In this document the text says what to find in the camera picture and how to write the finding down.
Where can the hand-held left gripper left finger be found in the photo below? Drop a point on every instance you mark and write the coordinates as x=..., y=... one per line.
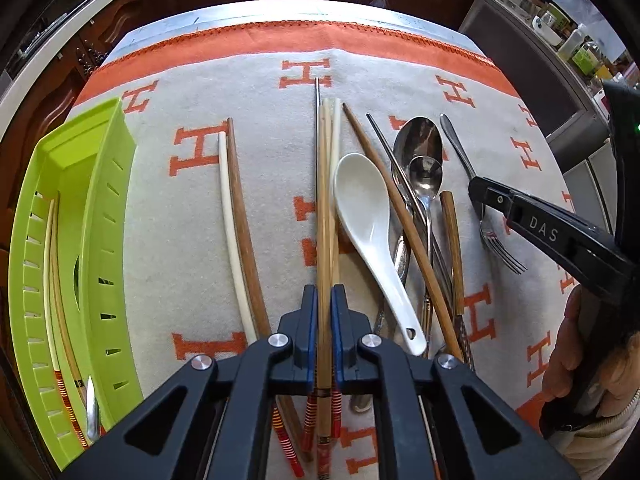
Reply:
x=309, y=330

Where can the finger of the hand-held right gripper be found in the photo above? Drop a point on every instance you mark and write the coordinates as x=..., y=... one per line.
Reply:
x=545, y=235

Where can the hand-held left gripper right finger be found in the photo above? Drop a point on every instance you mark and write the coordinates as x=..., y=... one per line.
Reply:
x=340, y=330

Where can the metal fork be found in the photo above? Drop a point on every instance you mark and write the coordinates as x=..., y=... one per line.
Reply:
x=492, y=240

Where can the brown wooden chopstick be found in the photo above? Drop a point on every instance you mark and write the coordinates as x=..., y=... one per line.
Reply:
x=361, y=133
x=245, y=250

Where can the cream chopstick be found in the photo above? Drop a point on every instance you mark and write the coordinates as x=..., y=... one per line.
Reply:
x=231, y=240

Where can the small metal spoon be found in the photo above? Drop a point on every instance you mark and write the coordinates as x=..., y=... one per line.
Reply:
x=426, y=175

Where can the white ceramic spoon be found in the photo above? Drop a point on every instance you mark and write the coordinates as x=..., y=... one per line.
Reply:
x=362, y=195

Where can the green plastic utensil tray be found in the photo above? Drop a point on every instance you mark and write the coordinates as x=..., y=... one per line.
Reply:
x=107, y=200

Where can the person's right forearm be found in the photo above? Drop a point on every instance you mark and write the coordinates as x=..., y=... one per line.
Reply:
x=610, y=447

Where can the person's right hand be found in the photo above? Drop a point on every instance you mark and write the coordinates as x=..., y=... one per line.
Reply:
x=560, y=360

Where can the green label jar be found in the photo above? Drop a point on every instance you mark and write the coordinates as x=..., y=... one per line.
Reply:
x=586, y=57

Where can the clear plastic bottle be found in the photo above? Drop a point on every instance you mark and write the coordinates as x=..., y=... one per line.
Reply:
x=570, y=42

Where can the grey steel cabinet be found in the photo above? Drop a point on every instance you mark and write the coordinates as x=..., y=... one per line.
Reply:
x=525, y=60

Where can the white jar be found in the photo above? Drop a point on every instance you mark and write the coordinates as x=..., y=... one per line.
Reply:
x=547, y=30

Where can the orange and grey printed blanket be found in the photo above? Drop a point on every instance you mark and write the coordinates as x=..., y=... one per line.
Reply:
x=175, y=240

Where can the white kitchen countertop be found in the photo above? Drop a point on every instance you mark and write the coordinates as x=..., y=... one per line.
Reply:
x=45, y=60

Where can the black gas stove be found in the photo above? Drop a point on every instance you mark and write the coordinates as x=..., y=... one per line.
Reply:
x=50, y=0

